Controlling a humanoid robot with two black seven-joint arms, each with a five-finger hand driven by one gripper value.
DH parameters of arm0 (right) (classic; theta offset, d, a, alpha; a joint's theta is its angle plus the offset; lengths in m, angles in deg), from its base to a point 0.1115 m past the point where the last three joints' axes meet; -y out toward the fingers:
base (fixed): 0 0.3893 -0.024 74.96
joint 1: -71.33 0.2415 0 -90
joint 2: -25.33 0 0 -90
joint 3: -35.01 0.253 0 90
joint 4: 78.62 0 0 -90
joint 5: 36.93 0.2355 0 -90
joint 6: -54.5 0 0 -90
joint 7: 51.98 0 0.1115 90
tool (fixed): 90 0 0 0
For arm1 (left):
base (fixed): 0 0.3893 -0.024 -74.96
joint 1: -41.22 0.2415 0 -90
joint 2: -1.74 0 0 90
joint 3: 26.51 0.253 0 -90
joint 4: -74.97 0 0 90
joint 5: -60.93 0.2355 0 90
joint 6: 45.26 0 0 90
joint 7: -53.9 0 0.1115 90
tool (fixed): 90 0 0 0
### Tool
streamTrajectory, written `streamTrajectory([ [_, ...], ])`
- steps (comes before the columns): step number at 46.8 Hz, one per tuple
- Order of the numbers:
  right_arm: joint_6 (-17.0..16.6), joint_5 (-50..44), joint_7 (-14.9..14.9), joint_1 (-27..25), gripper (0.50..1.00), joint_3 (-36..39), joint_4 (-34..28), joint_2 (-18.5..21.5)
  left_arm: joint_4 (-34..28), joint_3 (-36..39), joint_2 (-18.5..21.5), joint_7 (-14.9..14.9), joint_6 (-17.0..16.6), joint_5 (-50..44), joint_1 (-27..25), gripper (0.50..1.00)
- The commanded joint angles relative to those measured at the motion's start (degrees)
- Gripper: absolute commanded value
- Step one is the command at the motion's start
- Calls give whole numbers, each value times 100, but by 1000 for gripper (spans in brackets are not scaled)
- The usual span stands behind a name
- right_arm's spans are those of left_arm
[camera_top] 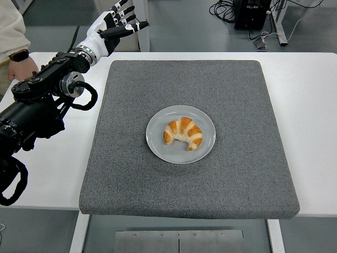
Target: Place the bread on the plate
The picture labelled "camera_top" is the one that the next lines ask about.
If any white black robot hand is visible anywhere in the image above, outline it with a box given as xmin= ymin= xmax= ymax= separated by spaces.
xmin=84 ymin=0 xmax=150 ymax=58

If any golden croissant bread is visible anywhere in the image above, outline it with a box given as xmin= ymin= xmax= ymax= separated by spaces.
xmin=162 ymin=116 xmax=203 ymax=152

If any grey round plate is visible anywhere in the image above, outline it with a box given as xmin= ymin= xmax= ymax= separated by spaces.
xmin=146 ymin=105 xmax=217 ymax=164

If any grey metal plate with screws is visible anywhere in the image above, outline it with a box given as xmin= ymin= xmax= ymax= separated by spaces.
xmin=115 ymin=229 xmax=245 ymax=253

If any white pillar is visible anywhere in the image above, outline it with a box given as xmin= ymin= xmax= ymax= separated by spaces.
xmin=131 ymin=0 xmax=151 ymax=53

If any black wristwatch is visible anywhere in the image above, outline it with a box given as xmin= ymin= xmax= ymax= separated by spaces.
xmin=8 ymin=49 xmax=29 ymax=63

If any white furniture panel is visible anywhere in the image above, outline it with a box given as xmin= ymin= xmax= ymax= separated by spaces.
xmin=10 ymin=0 xmax=34 ymax=16

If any person's hand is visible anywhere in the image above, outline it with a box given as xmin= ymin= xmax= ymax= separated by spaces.
xmin=7 ymin=56 xmax=39 ymax=81

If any black computer case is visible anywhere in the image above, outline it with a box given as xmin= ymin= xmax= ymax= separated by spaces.
xmin=233 ymin=0 xmax=272 ymax=31

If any grey floor pedal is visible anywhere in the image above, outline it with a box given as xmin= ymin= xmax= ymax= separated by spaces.
xmin=253 ymin=36 xmax=269 ymax=50

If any white desk leg with foot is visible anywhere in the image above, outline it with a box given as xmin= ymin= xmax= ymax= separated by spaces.
xmin=268 ymin=0 xmax=288 ymax=47

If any grey felt mat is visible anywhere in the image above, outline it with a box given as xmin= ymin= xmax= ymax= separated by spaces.
xmin=78 ymin=60 xmax=300 ymax=220

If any white table leg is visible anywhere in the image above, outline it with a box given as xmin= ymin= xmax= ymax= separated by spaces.
xmin=266 ymin=218 xmax=286 ymax=253
xmin=68 ymin=210 xmax=91 ymax=253

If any black cable bundle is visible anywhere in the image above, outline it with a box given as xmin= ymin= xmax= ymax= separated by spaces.
xmin=209 ymin=0 xmax=237 ymax=26

